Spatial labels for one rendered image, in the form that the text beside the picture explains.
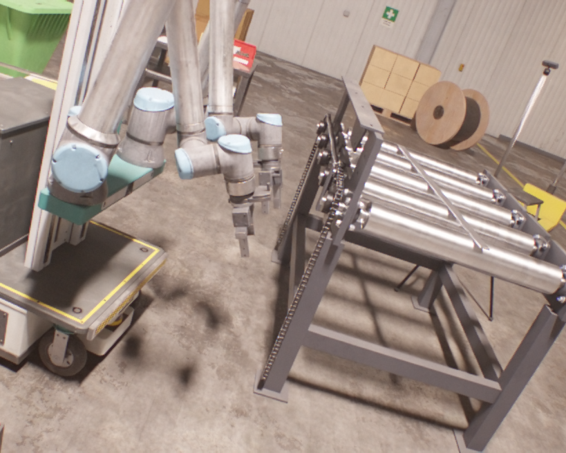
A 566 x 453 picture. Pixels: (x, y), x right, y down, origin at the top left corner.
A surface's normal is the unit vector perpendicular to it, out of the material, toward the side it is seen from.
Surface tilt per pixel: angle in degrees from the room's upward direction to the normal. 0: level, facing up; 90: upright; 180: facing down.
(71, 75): 90
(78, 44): 90
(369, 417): 0
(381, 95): 90
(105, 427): 0
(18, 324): 90
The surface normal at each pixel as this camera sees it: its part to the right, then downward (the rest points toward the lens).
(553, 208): -0.62, 0.11
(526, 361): -0.06, 0.37
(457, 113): -0.86, -0.10
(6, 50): -0.28, 0.55
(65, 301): 0.32, -0.87
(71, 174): 0.14, 0.51
